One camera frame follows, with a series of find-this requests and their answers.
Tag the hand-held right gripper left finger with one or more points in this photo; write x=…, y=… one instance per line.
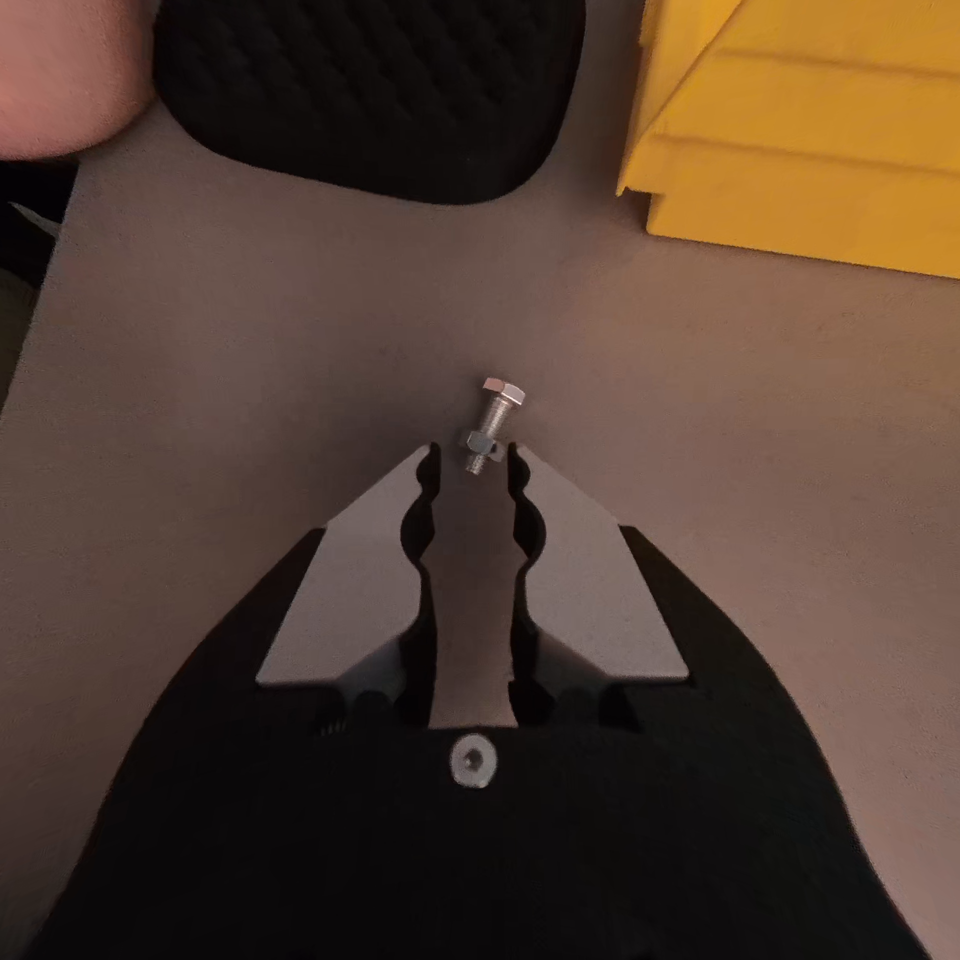
x=337, y=600

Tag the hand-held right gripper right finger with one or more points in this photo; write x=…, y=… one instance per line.
x=600, y=600

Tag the steel hex nut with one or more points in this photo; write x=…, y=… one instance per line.
x=476, y=444

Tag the steel hex bolt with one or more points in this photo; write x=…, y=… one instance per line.
x=495, y=416

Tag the yellow plastic bin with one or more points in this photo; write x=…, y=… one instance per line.
x=787, y=150

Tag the person's left forearm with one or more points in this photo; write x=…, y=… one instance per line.
x=60, y=67

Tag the black quilted pad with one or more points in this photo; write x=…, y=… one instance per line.
x=360, y=90

